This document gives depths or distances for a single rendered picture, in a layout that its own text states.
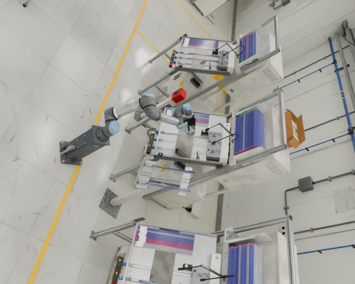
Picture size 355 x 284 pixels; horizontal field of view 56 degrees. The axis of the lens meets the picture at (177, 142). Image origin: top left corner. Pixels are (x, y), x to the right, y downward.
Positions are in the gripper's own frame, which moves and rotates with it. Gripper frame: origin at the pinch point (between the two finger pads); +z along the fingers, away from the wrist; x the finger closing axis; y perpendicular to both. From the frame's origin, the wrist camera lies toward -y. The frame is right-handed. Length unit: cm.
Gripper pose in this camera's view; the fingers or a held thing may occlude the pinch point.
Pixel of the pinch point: (190, 129)
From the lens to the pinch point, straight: 354.6
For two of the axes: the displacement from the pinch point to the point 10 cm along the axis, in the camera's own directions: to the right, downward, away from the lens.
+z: 2.0, 6.4, 7.4
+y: 9.7, -0.2, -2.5
